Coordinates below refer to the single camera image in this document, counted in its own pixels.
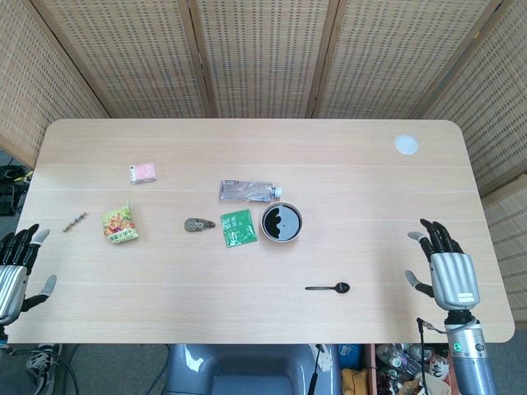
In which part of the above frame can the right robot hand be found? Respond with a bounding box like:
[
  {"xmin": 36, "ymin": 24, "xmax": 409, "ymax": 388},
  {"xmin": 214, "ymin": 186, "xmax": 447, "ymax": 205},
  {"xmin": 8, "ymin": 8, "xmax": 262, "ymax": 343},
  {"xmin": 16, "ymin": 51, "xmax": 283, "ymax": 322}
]
[{"xmin": 404, "ymin": 218, "xmax": 479, "ymax": 313}]

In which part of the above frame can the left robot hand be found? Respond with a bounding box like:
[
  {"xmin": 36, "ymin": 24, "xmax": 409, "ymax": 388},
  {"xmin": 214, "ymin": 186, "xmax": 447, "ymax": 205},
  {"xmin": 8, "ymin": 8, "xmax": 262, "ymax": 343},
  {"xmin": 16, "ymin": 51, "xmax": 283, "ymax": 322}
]
[{"xmin": 0, "ymin": 223, "xmax": 58, "ymax": 326}]

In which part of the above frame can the black plastic spoon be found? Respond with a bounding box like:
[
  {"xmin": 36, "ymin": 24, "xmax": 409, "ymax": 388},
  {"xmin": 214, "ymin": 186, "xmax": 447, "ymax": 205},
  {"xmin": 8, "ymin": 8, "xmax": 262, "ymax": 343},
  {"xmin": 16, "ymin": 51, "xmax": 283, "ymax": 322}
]
[{"xmin": 305, "ymin": 281, "xmax": 351, "ymax": 295}]

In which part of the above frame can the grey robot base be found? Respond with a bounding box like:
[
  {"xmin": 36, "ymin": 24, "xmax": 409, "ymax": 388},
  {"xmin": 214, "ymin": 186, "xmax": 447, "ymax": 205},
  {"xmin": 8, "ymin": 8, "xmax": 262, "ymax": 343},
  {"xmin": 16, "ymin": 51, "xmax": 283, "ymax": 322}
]
[{"xmin": 166, "ymin": 343, "xmax": 343, "ymax": 395}]

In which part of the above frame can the black bowl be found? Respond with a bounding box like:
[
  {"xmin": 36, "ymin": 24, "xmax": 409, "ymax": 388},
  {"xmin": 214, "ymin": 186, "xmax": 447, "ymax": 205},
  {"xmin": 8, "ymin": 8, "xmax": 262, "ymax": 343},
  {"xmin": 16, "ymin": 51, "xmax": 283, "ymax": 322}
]
[{"xmin": 260, "ymin": 202, "xmax": 304, "ymax": 244}]

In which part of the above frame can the black yellow equipment pile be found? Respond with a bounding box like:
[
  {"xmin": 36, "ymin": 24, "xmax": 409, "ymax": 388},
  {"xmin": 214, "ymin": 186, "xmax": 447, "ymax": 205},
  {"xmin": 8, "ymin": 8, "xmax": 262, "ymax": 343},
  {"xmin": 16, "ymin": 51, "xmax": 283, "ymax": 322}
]
[{"xmin": 0, "ymin": 164, "xmax": 33, "ymax": 217}]

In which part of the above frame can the black white sneaker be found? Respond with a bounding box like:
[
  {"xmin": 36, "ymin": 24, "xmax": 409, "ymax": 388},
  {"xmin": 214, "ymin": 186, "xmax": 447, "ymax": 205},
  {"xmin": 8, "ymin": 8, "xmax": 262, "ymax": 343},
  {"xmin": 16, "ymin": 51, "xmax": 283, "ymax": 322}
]
[{"xmin": 25, "ymin": 343, "xmax": 63, "ymax": 384}]

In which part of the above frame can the green snack bag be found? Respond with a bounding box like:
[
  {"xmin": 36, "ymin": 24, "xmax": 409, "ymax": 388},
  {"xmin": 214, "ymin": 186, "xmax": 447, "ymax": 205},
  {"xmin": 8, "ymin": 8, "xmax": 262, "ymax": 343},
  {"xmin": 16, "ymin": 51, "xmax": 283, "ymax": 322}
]
[{"xmin": 100, "ymin": 200, "xmax": 140, "ymax": 245}]

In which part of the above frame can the blue box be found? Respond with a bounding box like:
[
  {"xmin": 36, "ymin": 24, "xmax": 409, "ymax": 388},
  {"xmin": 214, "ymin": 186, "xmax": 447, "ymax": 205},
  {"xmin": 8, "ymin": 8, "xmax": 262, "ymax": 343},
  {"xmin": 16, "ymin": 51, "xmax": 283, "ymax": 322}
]
[{"xmin": 338, "ymin": 343, "xmax": 364, "ymax": 371}]

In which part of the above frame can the white round table cap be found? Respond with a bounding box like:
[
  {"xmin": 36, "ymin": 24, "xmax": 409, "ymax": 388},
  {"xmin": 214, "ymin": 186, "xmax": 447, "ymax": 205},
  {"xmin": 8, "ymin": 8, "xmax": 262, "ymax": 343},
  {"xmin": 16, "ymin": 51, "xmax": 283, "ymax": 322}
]
[{"xmin": 394, "ymin": 134, "xmax": 420, "ymax": 156}]

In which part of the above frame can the yellow cloth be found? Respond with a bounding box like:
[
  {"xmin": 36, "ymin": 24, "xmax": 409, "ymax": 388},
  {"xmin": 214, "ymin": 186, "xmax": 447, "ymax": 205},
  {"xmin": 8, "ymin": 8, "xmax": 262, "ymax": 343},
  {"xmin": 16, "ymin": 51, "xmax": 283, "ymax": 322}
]
[{"xmin": 341, "ymin": 368, "xmax": 372, "ymax": 395}]

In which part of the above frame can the pink tissue pack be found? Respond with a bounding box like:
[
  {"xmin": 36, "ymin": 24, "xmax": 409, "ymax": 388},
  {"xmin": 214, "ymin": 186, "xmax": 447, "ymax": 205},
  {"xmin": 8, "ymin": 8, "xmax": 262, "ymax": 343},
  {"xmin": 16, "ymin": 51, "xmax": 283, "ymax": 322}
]
[{"xmin": 128, "ymin": 161, "xmax": 159, "ymax": 185}]

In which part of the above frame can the brown correction tape dispenser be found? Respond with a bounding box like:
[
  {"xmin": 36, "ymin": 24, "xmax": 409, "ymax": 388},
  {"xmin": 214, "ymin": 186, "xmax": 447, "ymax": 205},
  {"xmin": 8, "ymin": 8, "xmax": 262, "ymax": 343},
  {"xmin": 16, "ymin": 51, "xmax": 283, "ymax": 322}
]
[{"xmin": 183, "ymin": 217, "xmax": 217, "ymax": 234}]

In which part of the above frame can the green tea sachet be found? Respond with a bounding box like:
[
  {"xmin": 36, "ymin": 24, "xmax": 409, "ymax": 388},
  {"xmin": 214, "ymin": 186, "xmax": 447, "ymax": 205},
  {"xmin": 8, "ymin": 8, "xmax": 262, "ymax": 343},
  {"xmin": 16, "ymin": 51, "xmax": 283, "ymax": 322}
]
[{"xmin": 220, "ymin": 208, "xmax": 259, "ymax": 249}]

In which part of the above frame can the clear plastic water bottle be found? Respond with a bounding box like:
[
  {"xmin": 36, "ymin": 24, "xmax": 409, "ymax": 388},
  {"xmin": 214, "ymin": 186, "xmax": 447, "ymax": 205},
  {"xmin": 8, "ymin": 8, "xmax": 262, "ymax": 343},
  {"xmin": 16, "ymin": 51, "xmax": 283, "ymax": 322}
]
[{"xmin": 217, "ymin": 179, "xmax": 284, "ymax": 204}]

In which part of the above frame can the woven bamboo folding screen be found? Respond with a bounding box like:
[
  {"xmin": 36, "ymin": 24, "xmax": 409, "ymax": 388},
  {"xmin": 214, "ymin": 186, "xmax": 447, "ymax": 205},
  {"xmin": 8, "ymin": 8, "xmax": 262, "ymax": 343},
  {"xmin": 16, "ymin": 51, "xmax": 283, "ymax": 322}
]
[{"xmin": 0, "ymin": 0, "xmax": 527, "ymax": 318}]

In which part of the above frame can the small bead string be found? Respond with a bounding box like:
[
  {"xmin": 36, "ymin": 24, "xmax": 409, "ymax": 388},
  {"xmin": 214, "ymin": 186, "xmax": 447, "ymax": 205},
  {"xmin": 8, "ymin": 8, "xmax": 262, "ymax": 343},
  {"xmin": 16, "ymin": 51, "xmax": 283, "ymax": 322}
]
[{"xmin": 62, "ymin": 211, "xmax": 89, "ymax": 234}]

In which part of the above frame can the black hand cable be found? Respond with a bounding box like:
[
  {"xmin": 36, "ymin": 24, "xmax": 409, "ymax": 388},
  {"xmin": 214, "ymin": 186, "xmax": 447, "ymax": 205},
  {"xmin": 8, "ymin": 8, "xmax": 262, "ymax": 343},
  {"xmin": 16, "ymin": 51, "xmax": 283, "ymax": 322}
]
[{"xmin": 416, "ymin": 316, "xmax": 454, "ymax": 395}]

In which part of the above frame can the black floor cable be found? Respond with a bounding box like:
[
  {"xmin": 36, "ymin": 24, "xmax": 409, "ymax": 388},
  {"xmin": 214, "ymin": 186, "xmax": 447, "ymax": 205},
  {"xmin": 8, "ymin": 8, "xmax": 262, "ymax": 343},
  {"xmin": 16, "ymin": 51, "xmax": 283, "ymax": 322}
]
[{"xmin": 7, "ymin": 345, "xmax": 80, "ymax": 395}]

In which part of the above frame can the white perforated bracket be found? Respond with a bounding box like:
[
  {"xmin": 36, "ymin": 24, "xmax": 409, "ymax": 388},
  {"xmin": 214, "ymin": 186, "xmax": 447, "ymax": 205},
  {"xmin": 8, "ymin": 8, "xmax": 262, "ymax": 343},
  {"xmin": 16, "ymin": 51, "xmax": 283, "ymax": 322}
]
[{"xmin": 315, "ymin": 344, "xmax": 333, "ymax": 374}]

